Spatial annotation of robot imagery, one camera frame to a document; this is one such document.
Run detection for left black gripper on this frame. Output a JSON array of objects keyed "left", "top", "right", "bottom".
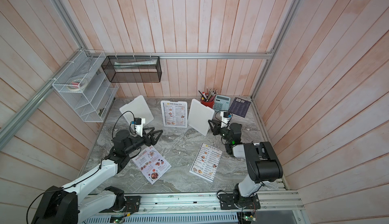
[{"left": 125, "top": 126, "right": 163, "bottom": 155}]

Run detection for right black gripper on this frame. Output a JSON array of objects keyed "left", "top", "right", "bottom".
[{"left": 209, "top": 119, "right": 233, "bottom": 145}]

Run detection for white narrow rack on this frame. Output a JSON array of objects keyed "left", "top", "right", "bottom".
[
  {"left": 188, "top": 105, "right": 215, "bottom": 136},
  {"left": 120, "top": 96, "right": 154, "bottom": 125},
  {"left": 160, "top": 100, "right": 188, "bottom": 129}
]

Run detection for dim sum menu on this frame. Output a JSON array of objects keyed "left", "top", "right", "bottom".
[
  {"left": 163, "top": 102, "right": 186, "bottom": 126},
  {"left": 189, "top": 143, "right": 223, "bottom": 183}
]

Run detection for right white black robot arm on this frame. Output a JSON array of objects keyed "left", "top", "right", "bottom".
[{"left": 208, "top": 120, "right": 283, "bottom": 209}]

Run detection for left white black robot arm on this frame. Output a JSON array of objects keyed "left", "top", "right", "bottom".
[{"left": 26, "top": 127, "right": 163, "bottom": 224}]

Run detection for grey desk calculator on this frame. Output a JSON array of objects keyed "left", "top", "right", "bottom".
[{"left": 213, "top": 95, "right": 231, "bottom": 112}]

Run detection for left red white menu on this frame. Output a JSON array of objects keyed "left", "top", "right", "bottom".
[{"left": 132, "top": 146, "right": 171, "bottom": 185}]

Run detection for red pen cup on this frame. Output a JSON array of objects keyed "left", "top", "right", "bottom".
[{"left": 198, "top": 88, "right": 217, "bottom": 108}]

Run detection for dark purple card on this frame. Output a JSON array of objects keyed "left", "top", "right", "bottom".
[{"left": 229, "top": 98, "right": 251, "bottom": 118}]

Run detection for paper inside black basket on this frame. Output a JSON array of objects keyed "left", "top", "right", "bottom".
[{"left": 113, "top": 60, "right": 158, "bottom": 69}]

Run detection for tape roll on shelf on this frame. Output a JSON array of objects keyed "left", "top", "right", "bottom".
[{"left": 66, "top": 78, "right": 87, "bottom": 91}]

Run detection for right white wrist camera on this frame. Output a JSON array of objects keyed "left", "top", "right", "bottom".
[{"left": 220, "top": 111, "right": 233, "bottom": 128}]

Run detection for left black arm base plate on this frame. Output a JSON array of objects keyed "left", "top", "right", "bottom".
[{"left": 100, "top": 196, "right": 141, "bottom": 214}]

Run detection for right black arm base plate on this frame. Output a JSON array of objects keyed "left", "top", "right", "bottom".
[{"left": 217, "top": 193, "right": 261, "bottom": 210}]

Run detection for black mesh wall basket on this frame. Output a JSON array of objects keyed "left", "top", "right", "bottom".
[{"left": 101, "top": 55, "right": 162, "bottom": 83}]

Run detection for white wire wall shelf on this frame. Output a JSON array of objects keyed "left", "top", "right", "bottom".
[{"left": 53, "top": 50, "right": 119, "bottom": 123}]

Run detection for aluminium front rail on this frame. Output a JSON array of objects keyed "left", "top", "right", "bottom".
[{"left": 125, "top": 191, "right": 305, "bottom": 214}]

